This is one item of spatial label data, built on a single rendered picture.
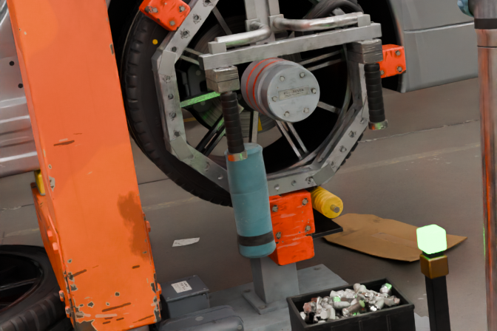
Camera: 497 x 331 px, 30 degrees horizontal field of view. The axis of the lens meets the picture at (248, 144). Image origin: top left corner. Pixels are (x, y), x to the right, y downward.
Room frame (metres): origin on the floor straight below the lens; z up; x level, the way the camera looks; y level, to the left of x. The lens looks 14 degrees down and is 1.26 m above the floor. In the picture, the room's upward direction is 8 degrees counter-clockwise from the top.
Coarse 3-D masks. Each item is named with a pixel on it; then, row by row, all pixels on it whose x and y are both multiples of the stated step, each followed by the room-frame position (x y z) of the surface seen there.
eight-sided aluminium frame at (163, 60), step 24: (192, 0) 2.20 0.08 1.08; (216, 0) 2.17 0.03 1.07; (312, 0) 2.28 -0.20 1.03; (192, 24) 2.15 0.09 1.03; (168, 48) 2.13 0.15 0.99; (168, 72) 2.12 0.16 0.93; (360, 72) 2.26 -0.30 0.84; (168, 96) 2.17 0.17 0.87; (360, 96) 2.27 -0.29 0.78; (168, 120) 2.12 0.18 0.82; (360, 120) 2.31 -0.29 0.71; (168, 144) 2.14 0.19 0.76; (336, 144) 2.24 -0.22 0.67; (216, 168) 2.15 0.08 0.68; (312, 168) 2.24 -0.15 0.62; (336, 168) 2.24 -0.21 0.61
